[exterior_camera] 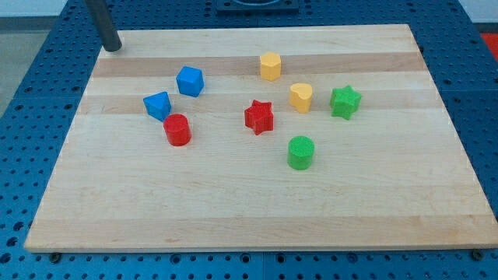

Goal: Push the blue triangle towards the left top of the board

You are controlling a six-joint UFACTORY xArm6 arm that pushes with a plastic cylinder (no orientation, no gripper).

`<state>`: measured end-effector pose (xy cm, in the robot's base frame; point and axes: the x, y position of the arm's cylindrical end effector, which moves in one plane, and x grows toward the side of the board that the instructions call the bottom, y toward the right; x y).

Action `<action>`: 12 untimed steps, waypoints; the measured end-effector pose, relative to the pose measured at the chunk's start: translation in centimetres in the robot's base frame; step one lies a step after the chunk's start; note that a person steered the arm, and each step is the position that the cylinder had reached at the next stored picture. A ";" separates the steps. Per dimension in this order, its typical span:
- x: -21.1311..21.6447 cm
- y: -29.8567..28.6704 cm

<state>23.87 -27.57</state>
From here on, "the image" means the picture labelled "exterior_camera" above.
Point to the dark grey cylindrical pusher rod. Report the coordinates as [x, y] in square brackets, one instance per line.
[104, 25]

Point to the blue triangle block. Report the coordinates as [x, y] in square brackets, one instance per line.
[158, 105]

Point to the light wooden board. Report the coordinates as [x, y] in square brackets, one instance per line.
[395, 176]

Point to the blue cube block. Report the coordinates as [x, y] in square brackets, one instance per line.
[190, 81]

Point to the red cylinder block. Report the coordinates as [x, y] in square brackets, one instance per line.
[177, 129]

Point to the yellow hexagon block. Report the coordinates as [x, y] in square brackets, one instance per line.
[270, 66]

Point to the red star block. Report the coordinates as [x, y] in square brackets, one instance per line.
[259, 117]

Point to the yellow heart block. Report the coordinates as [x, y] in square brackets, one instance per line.
[300, 96]

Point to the green cylinder block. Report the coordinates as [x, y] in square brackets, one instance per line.
[300, 152]

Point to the green star block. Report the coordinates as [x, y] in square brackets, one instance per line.
[344, 102]

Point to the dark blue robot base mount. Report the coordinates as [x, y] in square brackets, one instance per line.
[232, 6]

